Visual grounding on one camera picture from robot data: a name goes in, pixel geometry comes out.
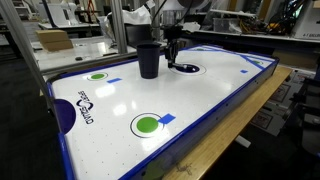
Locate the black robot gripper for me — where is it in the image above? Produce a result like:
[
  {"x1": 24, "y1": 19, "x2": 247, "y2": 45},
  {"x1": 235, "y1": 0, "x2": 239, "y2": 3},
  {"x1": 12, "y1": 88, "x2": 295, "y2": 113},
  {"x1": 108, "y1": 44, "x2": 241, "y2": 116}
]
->
[{"x1": 162, "y1": 24, "x2": 184, "y2": 68}]

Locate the black marker with grey cap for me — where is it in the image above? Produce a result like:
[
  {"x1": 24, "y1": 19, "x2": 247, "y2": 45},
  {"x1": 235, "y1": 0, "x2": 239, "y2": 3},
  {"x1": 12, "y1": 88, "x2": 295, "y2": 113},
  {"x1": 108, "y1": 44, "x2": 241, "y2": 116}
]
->
[{"x1": 173, "y1": 62, "x2": 193, "y2": 71}]

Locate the dark navy plastic cup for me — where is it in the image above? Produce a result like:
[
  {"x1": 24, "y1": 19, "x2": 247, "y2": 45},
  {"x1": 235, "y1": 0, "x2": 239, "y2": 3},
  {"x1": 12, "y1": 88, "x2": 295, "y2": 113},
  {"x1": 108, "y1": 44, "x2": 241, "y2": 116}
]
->
[{"x1": 135, "y1": 42, "x2": 162, "y2": 80}]

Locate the white blue air hockey table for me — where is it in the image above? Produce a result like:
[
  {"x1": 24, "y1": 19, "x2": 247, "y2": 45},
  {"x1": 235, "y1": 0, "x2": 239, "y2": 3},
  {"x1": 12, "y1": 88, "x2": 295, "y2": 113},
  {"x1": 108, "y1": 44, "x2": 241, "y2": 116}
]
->
[{"x1": 46, "y1": 43, "x2": 280, "y2": 180}]

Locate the white cloth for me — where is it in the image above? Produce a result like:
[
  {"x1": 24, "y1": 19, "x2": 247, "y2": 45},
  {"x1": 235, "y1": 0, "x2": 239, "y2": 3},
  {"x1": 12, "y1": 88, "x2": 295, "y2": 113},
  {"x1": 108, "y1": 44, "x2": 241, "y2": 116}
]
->
[{"x1": 99, "y1": 5, "x2": 154, "y2": 28}]

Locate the clear plastic storage bin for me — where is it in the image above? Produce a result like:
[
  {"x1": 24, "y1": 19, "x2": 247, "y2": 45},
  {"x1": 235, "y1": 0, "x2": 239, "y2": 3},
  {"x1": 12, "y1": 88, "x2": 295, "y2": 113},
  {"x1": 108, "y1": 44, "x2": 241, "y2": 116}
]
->
[{"x1": 212, "y1": 17, "x2": 242, "y2": 34}]

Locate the white block under table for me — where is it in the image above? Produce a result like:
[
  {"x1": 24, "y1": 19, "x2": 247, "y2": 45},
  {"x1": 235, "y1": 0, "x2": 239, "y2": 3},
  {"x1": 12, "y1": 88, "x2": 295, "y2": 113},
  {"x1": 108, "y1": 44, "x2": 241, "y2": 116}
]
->
[{"x1": 234, "y1": 134, "x2": 252, "y2": 149}]

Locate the white machine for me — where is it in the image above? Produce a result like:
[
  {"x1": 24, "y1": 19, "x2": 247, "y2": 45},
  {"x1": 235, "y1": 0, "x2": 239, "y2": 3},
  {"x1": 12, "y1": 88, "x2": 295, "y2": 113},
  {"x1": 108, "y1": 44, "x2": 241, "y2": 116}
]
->
[{"x1": 45, "y1": 0, "x2": 82, "y2": 28}]

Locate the brown cardboard box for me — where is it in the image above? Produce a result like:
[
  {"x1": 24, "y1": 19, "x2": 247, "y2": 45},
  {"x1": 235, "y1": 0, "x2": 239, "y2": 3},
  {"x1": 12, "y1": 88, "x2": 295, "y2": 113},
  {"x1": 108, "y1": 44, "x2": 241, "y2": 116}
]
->
[{"x1": 34, "y1": 29, "x2": 75, "y2": 53}]

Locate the white equipment box with text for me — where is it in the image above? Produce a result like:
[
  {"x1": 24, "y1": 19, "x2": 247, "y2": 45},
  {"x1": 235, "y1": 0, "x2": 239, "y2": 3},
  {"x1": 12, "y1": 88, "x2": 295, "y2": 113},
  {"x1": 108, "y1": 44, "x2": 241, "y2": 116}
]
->
[{"x1": 291, "y1": 0, "x2": 320, "y2": 41}]

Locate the black equipment rack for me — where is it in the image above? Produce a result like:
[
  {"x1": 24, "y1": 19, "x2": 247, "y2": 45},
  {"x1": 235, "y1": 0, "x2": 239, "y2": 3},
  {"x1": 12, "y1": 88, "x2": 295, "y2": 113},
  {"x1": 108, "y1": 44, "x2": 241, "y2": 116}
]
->
[{"x1": 285, "y1": 75, "x2": 320, "y2": 158}]

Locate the aluminum frame post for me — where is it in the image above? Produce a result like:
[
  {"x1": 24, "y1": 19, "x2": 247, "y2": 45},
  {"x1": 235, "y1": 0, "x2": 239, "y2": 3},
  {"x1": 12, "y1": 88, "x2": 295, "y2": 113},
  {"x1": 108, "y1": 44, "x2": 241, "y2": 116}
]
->
[
  {"x1": 110, "y1": 0, "x2": 129, "y2": 55},
  {"x1": 0, "y1": 0, "x2": 56, "y2": 113},
  {"x1": 152, "y1": 0, "x2": 162, "y2": 43}
]

